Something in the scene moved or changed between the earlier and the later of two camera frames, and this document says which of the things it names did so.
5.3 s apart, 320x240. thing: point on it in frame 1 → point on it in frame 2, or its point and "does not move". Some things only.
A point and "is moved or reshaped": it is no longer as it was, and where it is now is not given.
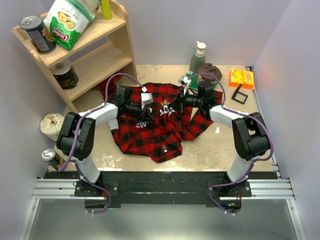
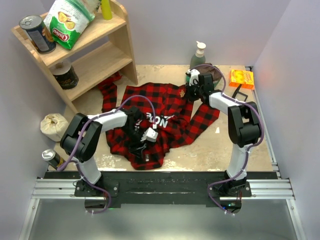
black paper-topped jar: x=64 y=74 does not move
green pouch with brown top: x=205 y=72 does not move
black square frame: x=237 y=91 does not move
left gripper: x=143 y=113 → x=137 y=150
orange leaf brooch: x=165 y=102 is moved or reshaped
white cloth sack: x=50 y=125 does not move
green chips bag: x=67 y=19 does not move
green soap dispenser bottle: x=198 y=58 does not move
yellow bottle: x=107 y=12 does not move
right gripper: x=181 y=103 → x=188 y=94
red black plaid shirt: x=154 y=119 is moved or reshaped
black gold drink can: x=50 y=156 does not move
